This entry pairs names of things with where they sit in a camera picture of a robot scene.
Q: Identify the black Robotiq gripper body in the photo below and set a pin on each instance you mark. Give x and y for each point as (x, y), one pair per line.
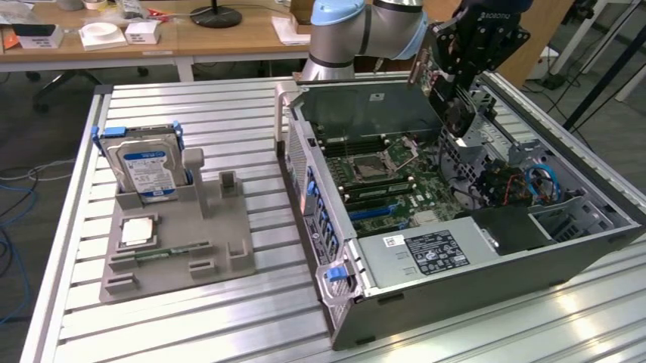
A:
(491, 17)

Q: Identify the graphics card with metal bracket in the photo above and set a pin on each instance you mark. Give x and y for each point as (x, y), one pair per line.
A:
(456, 113)

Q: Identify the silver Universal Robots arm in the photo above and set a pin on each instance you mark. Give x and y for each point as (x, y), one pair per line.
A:
(352, 34)

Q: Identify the wooden cabinet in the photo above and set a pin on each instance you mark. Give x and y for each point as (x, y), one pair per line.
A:
(547, 38)

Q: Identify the black floor power adapter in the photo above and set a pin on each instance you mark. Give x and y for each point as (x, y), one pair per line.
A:
(555, 81)

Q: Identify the black slanted stand pole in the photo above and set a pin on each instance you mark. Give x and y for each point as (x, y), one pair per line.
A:
(605, 68)

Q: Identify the metal disk bay cage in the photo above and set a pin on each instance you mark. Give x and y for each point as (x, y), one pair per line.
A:
(468, 159)

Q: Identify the metal socket cover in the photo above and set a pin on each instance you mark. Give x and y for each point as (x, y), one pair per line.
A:
(402, 151)

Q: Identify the stack of white papers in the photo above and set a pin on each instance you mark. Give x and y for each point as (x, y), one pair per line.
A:
(290, 32)

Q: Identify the CPU socket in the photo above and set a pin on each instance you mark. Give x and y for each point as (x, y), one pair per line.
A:
(371, 168)

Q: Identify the green motherboard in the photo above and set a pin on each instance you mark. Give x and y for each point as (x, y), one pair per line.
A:
(423, 189)

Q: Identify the installed black RAM stick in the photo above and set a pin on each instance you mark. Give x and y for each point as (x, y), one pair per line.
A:
(378, 192)

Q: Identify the blue expansion slot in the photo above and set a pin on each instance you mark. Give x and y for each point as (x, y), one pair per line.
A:
(374, 212)

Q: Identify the black round lamp base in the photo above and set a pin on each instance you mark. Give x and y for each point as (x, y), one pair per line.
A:
(216, 17)

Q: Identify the wooden desk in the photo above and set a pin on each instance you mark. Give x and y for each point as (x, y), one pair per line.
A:
(212, 41)

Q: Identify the grey power supply unit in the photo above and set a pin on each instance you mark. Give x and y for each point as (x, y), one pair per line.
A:
(403, 257)

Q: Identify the small white cardboard box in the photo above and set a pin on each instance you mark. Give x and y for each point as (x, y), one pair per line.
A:
(143, 33)

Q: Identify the open black PC case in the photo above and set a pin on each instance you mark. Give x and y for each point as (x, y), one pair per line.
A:
(454, 287)

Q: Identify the blue case latch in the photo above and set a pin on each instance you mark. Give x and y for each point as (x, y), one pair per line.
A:
(336, 273)

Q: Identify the hard disk in blue caddy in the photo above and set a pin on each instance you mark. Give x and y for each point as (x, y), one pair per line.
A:
(143, 166)

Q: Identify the white box with round hole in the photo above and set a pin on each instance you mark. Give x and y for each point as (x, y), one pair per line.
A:
(103, 38)

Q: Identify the grey parts rack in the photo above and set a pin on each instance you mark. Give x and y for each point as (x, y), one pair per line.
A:
(187, 227)

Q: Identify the silver CPU chip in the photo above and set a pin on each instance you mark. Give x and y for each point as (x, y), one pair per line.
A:
(137, 230)

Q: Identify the black chair base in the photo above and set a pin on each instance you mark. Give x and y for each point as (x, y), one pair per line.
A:
(55, 83)

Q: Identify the green RAM stick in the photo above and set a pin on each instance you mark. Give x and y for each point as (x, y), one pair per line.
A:
(156, 254)

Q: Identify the white box with black lid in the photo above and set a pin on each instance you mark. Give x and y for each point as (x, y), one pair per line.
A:
(37, 36)

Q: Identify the white desk frame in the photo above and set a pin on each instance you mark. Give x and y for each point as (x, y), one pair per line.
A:
(570, 41)

